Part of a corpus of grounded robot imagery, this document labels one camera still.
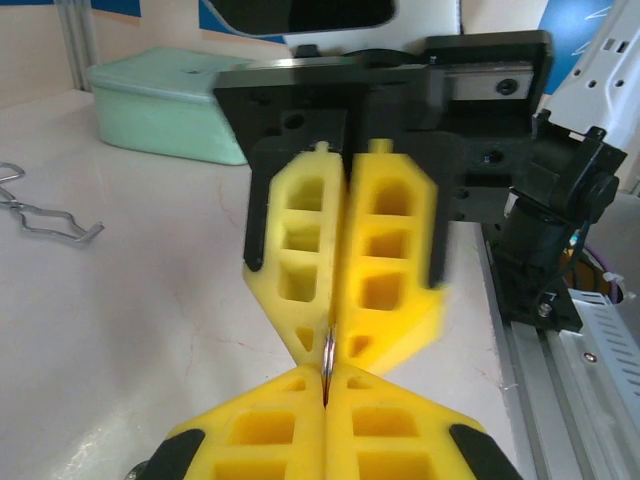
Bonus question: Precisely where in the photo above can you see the grey slotted cable duct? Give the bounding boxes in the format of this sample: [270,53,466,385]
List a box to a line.
[569,292,640,401]

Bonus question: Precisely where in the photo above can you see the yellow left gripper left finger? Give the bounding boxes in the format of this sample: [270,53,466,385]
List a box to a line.
[148,363,327,480]

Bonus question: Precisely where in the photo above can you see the aluminium frame post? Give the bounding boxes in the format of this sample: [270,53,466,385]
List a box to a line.
[54,0,99,94]

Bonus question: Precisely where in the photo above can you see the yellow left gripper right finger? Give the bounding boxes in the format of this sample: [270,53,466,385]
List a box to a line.
[325,363,521,480]

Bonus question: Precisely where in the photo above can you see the mint green zip case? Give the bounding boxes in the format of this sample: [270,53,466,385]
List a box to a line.
[87,46,257,166]

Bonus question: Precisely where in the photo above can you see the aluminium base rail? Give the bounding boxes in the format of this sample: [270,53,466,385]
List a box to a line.
[474,222,640,480]

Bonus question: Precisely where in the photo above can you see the silver keyring with keys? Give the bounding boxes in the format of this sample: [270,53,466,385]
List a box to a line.
[321,323,340,401]

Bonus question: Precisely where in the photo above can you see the metal wire tongs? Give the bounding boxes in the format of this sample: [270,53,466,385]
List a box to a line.
[0,161,106,246]

